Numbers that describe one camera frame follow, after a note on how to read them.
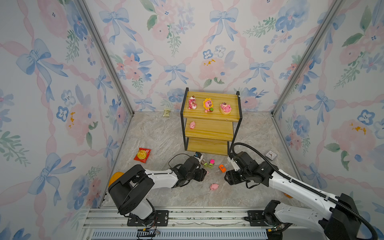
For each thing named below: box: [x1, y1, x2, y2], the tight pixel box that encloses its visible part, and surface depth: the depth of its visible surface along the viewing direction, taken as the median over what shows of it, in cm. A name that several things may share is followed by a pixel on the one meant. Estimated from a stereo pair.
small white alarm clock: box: [265, 150, 277, 161], surface depth 97 cm
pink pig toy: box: [210, 183, 219, 191], surface depth 85 cm
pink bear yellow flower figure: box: [203, 98, 214, 113], surface depth 73 cm
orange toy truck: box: [218, 164, 227, 173], surface depth 92 cm
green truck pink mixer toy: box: [207, 159, 216, 169], surface depth 92 cm
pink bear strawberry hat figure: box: [188, 95, 197, 110], surface depth 75 cm
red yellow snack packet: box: [134, 147, 152, 164], surface depth 96 cm
